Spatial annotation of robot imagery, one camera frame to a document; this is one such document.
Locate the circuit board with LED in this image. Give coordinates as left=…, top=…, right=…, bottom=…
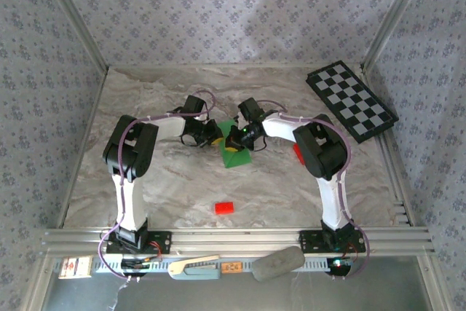
left=326, top=256, right=353, bottom=275

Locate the grey slotted cable duct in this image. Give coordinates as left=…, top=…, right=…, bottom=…
left=52, top=256, right=352, bottom=275

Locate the long aluminium base rail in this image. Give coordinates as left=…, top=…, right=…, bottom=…
left=40, top=227, right=436, bottom=256

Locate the aluminium side rail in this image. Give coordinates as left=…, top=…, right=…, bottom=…
left=376, top=132, right=412, bottom=227

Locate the slanted aluminium frame post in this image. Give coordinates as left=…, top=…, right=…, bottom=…
left=362, top=0, right=434, bottom=71
left=36, top=0, right=110, bottom=71

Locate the white red label card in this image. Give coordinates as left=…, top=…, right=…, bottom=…
left=58, top=256, right=92, bottom=280

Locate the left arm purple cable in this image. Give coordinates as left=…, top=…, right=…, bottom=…
left=97, top=89, right=216, bottom=283

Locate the grey oblong stone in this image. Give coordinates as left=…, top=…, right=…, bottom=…
left=251, top=245, right=306, bottom=283

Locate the black controller board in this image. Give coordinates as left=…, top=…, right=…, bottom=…
left=120, top=258, right=151, bottom=272

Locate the black grey checkerboard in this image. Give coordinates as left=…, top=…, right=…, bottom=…
left=304, top=60, right=400, bottom=144

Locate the beige wooden spatula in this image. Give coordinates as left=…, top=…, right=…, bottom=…
left=167, top=254, right=221, bottom=276

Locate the small orange tag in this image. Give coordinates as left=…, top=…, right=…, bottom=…
left=221, top=261, right=244, bottom=275

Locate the blue-grey plastic holder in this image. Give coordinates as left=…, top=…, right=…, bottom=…
left=170, top=266, right=222, bottom=281

